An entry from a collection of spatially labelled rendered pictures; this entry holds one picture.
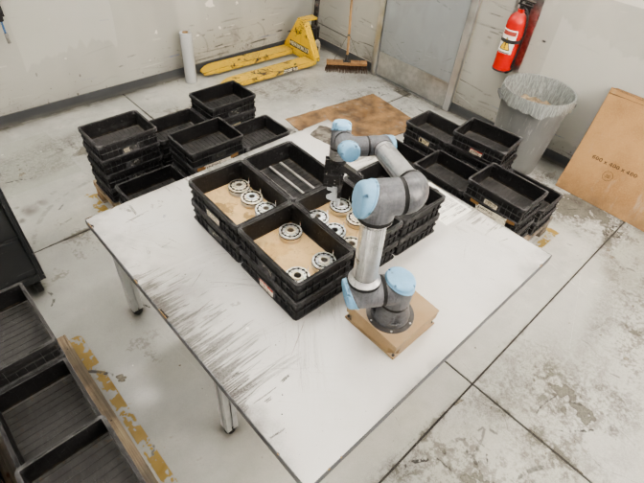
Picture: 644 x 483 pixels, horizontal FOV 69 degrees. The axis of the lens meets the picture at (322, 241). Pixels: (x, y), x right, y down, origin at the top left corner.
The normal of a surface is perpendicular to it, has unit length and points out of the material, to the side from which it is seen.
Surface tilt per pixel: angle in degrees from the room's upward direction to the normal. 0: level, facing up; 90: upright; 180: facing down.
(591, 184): 73
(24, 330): 0
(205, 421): 0
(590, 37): 90
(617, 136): 79
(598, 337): 0
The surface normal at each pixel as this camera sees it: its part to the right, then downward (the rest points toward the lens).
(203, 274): 0.07, -0.72
